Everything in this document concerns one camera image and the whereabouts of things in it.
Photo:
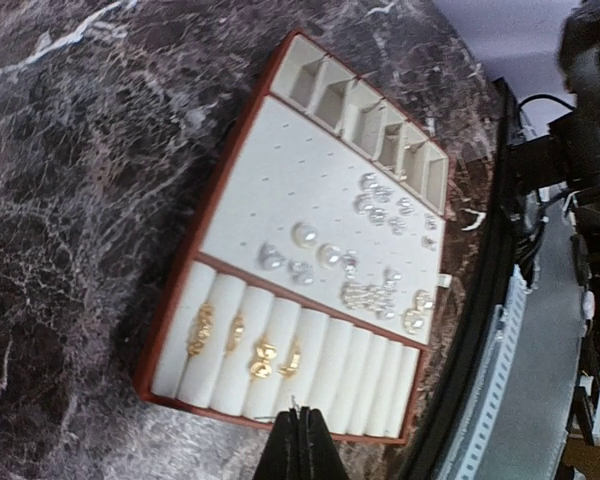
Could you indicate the white slotted cable duct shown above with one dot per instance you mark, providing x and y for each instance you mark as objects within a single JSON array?
[{"x": 487, "y": 394}]

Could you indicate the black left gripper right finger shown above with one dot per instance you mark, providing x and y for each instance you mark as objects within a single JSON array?
[{"x": 318, "y": 457}]

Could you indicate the red jewelry tray insert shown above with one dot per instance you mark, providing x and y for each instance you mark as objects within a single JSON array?
[{"x": 310, "y": 273}]

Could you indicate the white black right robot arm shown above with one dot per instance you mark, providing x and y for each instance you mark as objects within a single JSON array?
[{"x": 570, "y": 152}]

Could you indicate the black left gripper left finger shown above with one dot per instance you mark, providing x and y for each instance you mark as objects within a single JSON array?
[{"x": 281, "y": 457}]

